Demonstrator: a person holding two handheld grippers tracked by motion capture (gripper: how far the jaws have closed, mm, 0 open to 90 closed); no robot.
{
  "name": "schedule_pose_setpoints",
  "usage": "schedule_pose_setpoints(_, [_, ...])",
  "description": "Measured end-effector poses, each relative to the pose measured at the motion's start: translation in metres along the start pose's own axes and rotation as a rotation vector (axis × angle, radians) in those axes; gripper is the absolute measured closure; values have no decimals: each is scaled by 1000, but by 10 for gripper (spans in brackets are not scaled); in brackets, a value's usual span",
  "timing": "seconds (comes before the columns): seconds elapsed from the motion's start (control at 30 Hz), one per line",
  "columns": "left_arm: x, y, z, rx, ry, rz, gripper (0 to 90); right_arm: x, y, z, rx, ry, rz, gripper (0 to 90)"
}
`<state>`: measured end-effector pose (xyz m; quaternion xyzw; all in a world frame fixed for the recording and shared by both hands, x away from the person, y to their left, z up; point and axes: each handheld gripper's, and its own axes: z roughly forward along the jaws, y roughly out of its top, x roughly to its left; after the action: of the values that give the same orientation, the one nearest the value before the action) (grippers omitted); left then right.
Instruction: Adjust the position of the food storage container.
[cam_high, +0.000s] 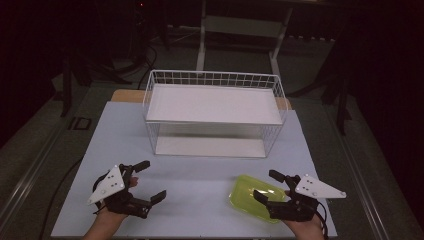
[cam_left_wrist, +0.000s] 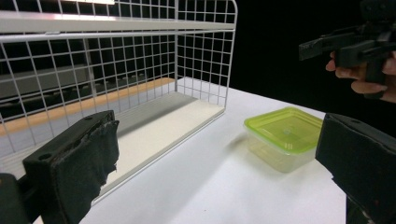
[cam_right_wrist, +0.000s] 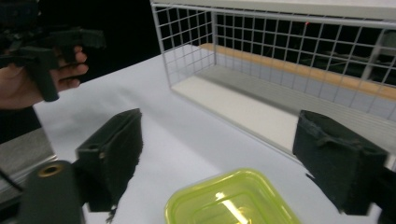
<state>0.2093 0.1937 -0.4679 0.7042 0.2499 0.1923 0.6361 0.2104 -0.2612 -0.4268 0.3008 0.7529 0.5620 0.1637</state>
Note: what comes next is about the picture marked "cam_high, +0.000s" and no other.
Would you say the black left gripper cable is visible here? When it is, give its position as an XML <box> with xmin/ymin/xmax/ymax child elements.
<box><xmin>92</xmin><ymin>170</ymin><xmax>113</xmax><ymax>215</ymax></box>

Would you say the pale blue table mat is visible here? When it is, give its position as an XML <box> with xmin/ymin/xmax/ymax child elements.
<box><xmin>50</xmin><ymin>100</ymin><xmax>338</xmax><ymax>239</ymax></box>

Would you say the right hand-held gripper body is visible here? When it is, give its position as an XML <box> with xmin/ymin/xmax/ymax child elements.
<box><xmin>267</xmin><ymin>173</ymin><xmax>347</xmax><ymax>223</ymax></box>

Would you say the person's left hand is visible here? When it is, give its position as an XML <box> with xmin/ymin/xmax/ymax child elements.
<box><xmin>96</xmin><ymin>176</ymin><xmax>140</xmax><ymax>222</ymax></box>

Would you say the person's right hand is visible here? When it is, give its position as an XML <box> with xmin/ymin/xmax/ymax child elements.
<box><xmin>283</xmin><ymin>189</ymin><xmax>327</xmax><ymax>236</ymax></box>

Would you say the white wire shelf rack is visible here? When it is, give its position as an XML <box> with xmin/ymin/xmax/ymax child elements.
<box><xmin>142</xmin><ymin>68</ymin><xmax>290</xmax><ymax>160</ymax></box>

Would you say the black cable bundle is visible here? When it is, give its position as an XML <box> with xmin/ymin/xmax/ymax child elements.
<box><xmin>131</xmin><ymin>6</ymin><xmax>159</xmax><ymax>91</ymax></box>

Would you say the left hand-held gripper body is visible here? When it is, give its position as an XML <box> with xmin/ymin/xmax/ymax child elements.
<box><xmin>87</xmin><ymin>163</ymin><xmax>154</xmax><ymax>220</ymax></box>

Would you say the metal floor rail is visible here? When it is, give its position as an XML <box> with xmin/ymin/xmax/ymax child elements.
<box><xmin>324</xmin><ymin>101</ymin><xmax>393</xmax><ymax>240</ymax></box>
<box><xmin>0</xmin><ymin>121</ymin><xmax>69</xmax><ymax>231</ymax></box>

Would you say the white metal stand frame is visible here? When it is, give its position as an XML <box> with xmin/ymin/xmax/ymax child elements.
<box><xmin>195</xmin><ymin>0</ymin><xmax>295</xmax><ymax>79</ymax></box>

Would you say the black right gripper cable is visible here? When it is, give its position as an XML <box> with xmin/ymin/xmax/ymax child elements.
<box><xmin>313</xmin><ymin>200</ymin><xmax>330</xmax><ymax>240</ymax></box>

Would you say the black floor socket box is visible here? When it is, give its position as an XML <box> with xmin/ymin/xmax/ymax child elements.
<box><xmin>67</xmin><ymin>116</ymin><xmax>93</xmax><ymax>131</ymax></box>

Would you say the green plastic tray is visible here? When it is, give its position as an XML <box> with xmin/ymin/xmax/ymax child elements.
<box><xmin>228</xmin><ymin>173</ymin><xmax>288</xmax><ymax>224</ymax></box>

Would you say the black stand leg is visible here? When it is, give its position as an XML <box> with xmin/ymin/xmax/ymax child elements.
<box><xmin>334</xmin><ymin>74</ymin><xmax>353</xmax><ymax>137</ymax></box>
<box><xmin>59</xmin><ymin>54</ymin><xmax>74</xmax><ymax>118</ymax></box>

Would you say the black floor cable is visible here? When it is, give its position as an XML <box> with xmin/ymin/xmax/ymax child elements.
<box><xmin>38</xmin><ymin>157</ymin><xmax>84</xmax><ymax>240</ymax></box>

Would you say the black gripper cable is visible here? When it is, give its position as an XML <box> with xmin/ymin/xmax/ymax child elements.
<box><xmin>92</xmin><ymin>170</ymin><xmax>113</xmax><ymax>215</ymax></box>
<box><xmin>313</xmin><ymin>200</ymin><xmax>330</xmax><ymax>240</ymax></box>

